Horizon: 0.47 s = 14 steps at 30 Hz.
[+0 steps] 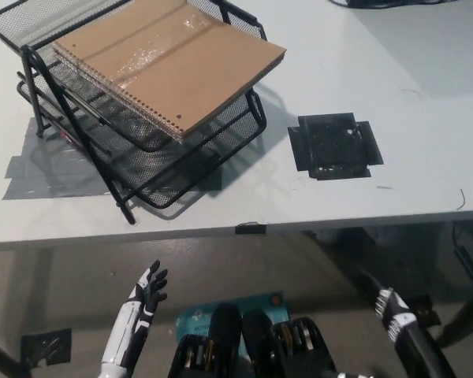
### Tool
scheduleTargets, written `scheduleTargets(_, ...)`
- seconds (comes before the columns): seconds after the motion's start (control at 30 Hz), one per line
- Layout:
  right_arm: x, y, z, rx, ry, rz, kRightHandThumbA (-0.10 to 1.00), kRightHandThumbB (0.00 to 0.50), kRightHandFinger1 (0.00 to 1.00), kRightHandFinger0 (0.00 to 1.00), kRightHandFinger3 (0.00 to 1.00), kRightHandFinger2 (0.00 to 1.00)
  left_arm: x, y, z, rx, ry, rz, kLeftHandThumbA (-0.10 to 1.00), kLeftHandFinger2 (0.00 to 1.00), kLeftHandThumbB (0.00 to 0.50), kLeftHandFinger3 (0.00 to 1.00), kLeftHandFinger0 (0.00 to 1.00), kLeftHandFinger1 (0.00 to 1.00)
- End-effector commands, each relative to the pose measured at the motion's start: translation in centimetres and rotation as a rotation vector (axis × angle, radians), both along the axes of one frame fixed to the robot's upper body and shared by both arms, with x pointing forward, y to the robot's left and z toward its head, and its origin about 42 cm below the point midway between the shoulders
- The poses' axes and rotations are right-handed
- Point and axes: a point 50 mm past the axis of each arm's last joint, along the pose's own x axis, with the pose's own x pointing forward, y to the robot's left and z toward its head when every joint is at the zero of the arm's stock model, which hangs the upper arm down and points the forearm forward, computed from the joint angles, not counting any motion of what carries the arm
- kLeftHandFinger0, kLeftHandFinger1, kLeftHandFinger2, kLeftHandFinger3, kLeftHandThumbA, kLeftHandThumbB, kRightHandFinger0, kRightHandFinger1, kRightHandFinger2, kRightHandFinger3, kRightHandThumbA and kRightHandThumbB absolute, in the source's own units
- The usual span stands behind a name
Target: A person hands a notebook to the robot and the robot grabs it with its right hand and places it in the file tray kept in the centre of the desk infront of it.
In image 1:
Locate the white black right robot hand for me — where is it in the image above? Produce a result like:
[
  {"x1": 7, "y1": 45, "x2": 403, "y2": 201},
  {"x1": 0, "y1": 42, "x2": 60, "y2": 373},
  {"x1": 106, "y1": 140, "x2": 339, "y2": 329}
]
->
[{"x1": 372, "y1": 287, "x2": 456, "y2": 378}]

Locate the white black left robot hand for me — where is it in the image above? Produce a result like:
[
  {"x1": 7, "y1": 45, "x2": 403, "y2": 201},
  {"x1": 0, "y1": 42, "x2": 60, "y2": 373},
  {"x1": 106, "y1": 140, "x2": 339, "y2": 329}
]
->
[{"x1": 100, "y1": 259, "x2": 169, "y2": 371}]

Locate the purple brown spiral notebook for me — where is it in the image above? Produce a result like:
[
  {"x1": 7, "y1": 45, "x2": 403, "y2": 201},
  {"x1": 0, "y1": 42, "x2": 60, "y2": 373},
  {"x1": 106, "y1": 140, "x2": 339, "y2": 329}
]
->
[{"x1": 51, "y1": 0, "x2": 288, "y2": 139}]

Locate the black mesh file tray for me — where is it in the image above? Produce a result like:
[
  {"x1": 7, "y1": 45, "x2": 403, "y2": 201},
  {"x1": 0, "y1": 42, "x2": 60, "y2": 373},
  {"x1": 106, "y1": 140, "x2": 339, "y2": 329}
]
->
[{"x1": 0, "y1": 0, "x2": 270, "y2": 225}]

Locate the black floor tape patch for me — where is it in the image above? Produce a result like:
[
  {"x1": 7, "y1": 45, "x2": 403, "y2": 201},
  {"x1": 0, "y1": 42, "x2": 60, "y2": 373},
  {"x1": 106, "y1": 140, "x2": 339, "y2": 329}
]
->
[
  {"x1": 412, "y1": 295, "x2": 442, "y2": 328},
  {"x1": 20, "y1": 327, "x2": 73, "y2": 365}
]

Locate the dark slanted table leg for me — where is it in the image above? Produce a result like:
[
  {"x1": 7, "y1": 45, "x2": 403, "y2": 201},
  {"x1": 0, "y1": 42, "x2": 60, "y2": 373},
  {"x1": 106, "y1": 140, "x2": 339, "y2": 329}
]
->
[
  {"x1": 435, "y1": 283, "x2": 473, "y2": 348},
  {"x1": 0, "y1": 334, "x2": 28, "y2": 378}
]

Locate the teal printed cardboard box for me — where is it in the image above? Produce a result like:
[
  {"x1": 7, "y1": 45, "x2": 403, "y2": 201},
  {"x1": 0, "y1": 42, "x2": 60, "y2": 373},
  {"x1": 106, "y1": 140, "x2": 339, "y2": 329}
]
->
[{"x1": 176, "y1": 291, "x2": 291, "y2": 347}]

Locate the grey tape patch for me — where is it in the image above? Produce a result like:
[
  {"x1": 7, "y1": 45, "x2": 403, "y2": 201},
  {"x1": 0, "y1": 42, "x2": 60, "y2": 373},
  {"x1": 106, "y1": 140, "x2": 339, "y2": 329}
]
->
[{"x1": 0, "y1": 116, "x2": 222, "y2": 202}]

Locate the black tape square patch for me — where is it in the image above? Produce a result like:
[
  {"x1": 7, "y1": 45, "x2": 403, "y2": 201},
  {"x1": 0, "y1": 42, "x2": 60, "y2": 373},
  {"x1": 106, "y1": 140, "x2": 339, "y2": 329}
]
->
[{"x1": 287, "y1": 113, "x2": 384, "y2": 181}]

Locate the black hanging cable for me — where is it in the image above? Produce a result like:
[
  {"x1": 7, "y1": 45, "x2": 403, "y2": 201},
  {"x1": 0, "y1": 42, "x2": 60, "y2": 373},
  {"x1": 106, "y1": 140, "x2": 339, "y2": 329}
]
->
[{"x1": 451, "y1": 222, "x2": 473, "y2": 280}]

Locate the black cable bundle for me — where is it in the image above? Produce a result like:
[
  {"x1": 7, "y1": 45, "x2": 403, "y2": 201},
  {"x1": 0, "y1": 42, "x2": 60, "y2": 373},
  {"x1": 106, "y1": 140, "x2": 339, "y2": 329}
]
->
[{"x1": 329, "y1": 0, "x2": 473, "y2": 9}]

